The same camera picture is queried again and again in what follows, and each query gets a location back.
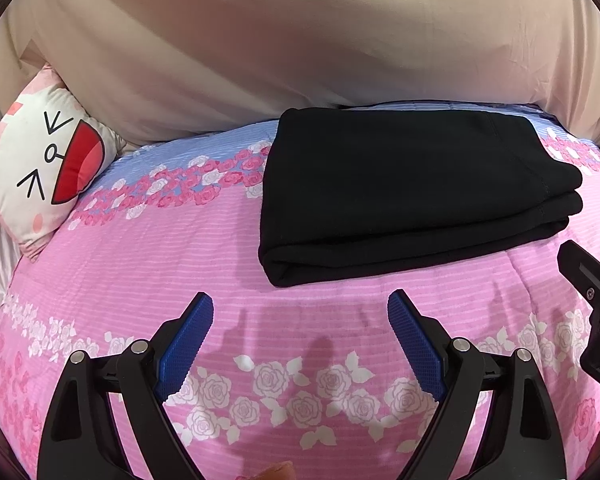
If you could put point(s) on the black pants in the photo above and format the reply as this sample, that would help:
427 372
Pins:
380 185

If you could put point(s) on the beige padded headboard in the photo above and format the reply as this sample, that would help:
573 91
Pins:
280 35

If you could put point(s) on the person's left hand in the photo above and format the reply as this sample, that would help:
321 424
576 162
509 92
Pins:
275 472

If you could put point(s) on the pink floral bedspread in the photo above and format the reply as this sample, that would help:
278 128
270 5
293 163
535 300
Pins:
305 305

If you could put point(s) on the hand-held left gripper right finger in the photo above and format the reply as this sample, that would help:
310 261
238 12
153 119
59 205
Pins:
415 345

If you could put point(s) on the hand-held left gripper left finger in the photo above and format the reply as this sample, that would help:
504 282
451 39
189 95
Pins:
185 345

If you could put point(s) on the cat face pillow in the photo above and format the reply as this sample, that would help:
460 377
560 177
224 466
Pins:
25 160

